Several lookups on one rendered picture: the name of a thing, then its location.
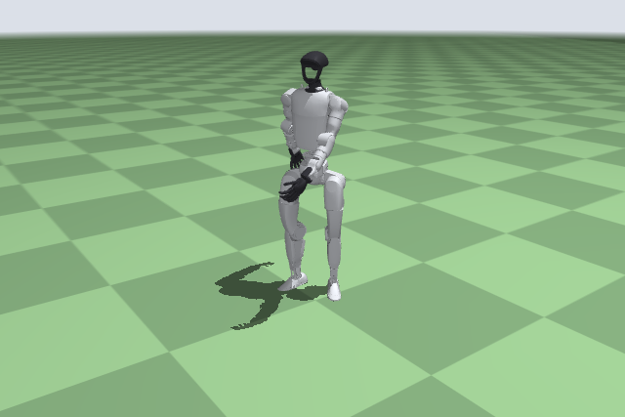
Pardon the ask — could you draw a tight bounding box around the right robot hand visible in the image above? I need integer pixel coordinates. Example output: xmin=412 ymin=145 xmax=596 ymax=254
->
xmin=288 ymin=148 xmax=304 ymax=169

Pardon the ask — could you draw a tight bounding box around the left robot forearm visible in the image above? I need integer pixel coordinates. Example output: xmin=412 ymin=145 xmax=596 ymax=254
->
xmin=304 ymin=136 xmax=335 ymax=180

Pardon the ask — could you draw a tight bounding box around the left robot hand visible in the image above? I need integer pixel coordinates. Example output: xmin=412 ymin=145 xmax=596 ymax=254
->
xmin=278 ymin=167 xmax=313 ymax=202

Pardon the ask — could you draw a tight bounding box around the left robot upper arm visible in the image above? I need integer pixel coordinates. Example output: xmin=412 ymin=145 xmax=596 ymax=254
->
xmin=317 ymin=95 xmax=349 ymax=146

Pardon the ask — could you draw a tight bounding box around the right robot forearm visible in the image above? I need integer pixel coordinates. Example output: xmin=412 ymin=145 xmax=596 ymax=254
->
xmin=282 ymin=130 xmax=300 ymax=154

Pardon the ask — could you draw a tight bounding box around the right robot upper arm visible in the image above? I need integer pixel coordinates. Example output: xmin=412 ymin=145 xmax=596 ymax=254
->
xmin=280 ymin=88 xmax=296 ymax=135

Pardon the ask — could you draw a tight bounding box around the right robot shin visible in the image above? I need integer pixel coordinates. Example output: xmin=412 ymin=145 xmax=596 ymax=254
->
xmin=284 ymin=231 xmax=305 ymax=280

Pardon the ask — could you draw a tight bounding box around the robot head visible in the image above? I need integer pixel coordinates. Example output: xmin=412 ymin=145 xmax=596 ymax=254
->
xmin=300 ymin=51 xmax=329 ymax=93

